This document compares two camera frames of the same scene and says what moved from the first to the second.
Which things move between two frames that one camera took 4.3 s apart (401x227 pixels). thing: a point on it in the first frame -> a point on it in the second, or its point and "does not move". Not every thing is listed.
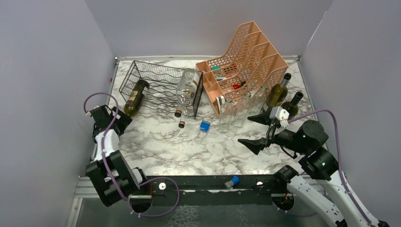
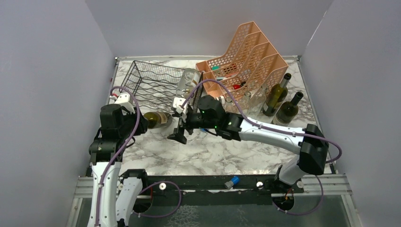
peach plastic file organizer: x=251 y=63 does not move
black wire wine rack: x=161 y=93 does not move
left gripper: x=124 y=121 -> x=142 y=126
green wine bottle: x=291 y=107 does not move
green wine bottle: x=277 y=93 does not move
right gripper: x=255 y=144 -> x=178 y=134
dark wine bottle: x=134 y=100 -> x=158 y=119
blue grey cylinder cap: x=229 y=184 does not move
